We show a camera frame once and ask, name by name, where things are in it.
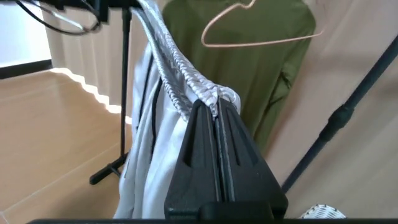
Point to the white laundry basket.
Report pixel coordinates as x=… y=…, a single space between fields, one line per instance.
x=323 y=212

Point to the pale grey shorts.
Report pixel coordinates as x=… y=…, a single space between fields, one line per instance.
x=149 y=155

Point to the black clothes rack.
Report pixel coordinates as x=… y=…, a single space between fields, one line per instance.
x=126 y=93

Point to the pink clothes hanger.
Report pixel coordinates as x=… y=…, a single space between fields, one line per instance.
x=248 y=43

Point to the green long-sleeved shirt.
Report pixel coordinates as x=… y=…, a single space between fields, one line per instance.
x=248 y=77

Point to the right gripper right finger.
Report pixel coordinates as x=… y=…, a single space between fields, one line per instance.
x=248 y=180

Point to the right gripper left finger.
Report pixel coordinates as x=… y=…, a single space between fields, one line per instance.
x=196 y=180

